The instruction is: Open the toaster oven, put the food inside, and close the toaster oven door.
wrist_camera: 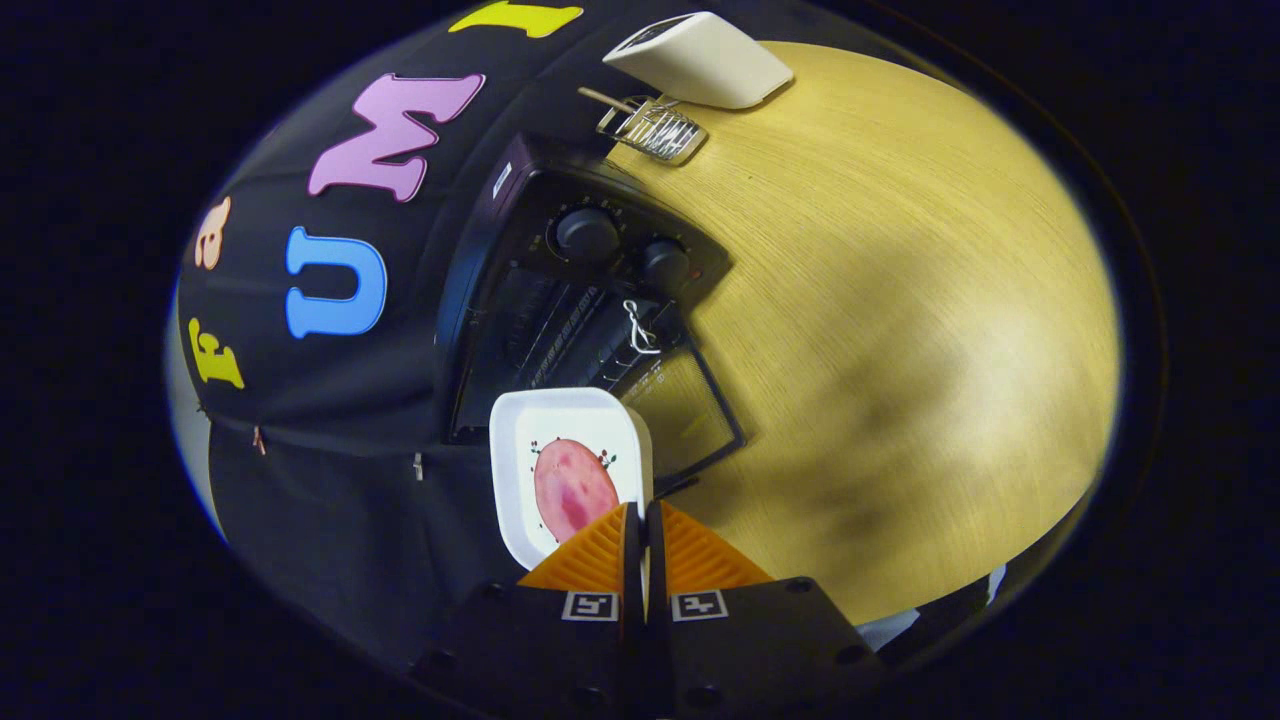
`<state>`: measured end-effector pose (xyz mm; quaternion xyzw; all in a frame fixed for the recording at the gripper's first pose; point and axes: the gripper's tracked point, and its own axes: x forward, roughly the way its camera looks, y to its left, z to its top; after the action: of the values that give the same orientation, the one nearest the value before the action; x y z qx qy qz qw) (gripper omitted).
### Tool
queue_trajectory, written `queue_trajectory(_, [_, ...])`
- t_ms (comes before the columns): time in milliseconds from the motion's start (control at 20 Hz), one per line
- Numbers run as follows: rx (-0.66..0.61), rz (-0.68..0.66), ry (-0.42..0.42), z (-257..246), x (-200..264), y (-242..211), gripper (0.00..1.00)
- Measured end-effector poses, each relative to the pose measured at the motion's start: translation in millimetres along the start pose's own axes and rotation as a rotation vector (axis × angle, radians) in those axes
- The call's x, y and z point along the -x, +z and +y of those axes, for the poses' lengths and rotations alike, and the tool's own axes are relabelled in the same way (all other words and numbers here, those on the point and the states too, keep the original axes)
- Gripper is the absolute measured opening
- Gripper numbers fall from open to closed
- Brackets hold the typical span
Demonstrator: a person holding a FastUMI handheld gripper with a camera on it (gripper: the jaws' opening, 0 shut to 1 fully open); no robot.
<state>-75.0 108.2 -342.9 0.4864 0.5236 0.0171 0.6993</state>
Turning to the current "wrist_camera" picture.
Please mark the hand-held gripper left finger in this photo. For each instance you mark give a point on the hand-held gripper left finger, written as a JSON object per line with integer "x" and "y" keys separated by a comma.
{"x": 560, "y": 650}

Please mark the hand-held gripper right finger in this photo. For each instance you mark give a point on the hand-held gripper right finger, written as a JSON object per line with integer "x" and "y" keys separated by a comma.
{"x": 740, "y": 650}

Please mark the pink ham slice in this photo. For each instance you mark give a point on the pink ham slice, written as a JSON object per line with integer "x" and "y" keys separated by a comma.
{"x": 575, "y": 490}

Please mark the white square plate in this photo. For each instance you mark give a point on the white square plate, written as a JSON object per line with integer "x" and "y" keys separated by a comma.
{"x": 512, "y": 460}

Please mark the black toaster oven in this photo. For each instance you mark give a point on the black toaster oven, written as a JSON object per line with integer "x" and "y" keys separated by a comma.
{"x": 520, "y": 240}

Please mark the white toaster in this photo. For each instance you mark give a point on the white toaster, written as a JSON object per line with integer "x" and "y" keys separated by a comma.
{"x": 710, "y": 65}

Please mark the black backdrop cloth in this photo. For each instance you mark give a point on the black backdrop cloth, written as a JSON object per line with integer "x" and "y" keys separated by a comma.
{"x": 320, "y": 520}

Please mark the red cloth clip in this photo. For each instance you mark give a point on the red cloth clip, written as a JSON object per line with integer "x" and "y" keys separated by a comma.
{"x": 259, "y": 440}

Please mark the clear utensil holder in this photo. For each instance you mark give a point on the clear utensil holder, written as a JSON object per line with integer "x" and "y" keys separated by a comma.
{"x": 660, "y": 132}

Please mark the wooden stick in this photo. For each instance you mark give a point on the wooden stick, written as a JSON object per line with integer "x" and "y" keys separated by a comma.
{"x": 605, "y": 97}

